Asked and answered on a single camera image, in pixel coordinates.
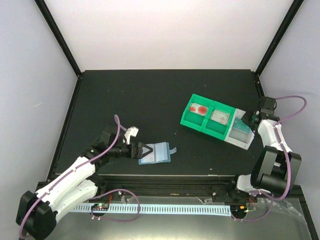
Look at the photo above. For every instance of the black front rail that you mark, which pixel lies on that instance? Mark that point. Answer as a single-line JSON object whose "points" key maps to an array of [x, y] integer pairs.
{"points": [[169, 185]]}

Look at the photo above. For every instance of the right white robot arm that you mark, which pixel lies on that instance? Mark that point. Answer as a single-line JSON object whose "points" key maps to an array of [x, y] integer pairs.
{"points": [[277, 167]]}

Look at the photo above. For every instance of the black frame post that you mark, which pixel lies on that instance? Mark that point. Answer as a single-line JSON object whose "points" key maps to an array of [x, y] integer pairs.
{"points": [[283, 27], [48, 17]]}

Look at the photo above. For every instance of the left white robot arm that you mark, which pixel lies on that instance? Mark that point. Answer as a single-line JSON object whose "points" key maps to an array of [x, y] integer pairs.
{"points": [[39, 212]]}

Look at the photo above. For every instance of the clear white bin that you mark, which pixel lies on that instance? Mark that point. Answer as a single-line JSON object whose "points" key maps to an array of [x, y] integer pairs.
{"points": [[236, 137]]}

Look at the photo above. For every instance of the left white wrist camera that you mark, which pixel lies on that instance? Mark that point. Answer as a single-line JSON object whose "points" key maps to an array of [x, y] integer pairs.
{"points": [[130, 132]]}

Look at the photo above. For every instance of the green bin compartment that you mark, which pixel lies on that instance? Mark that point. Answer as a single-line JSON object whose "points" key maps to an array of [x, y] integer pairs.
{"points": [[215, 129], [192, 120]]}

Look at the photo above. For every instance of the right black frame post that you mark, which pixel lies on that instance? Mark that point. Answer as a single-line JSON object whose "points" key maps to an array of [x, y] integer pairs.
{"points": [[283, 27]]}

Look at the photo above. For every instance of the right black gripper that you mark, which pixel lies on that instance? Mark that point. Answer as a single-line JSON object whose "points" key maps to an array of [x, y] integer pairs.
{"points": [[245, 118]]}

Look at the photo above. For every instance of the white floral credit card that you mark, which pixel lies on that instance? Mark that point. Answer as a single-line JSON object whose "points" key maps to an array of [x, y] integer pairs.
{"points": [[220, 117]]}

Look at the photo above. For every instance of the white slotted cable duct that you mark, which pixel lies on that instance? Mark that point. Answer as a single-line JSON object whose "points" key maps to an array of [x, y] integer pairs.
{"points": [[159, 209]]}

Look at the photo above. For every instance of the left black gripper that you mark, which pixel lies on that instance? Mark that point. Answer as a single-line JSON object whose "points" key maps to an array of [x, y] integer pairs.
{"points": [[139, 154]]}

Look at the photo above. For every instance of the left black frame post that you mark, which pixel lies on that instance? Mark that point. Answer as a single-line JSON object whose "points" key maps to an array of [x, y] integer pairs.
{"points": [[48, 17]]}

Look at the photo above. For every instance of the teal striped credit card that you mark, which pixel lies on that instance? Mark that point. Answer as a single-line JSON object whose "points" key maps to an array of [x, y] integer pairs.
{"points": [[239, 125]]}

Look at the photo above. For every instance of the left small circuit board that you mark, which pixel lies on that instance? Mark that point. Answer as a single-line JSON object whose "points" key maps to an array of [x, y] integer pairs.
{"points": [[100, 207]]}

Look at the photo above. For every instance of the blue card holder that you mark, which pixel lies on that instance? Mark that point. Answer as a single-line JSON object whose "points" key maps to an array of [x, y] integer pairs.
{"points": [[162, 153]]}

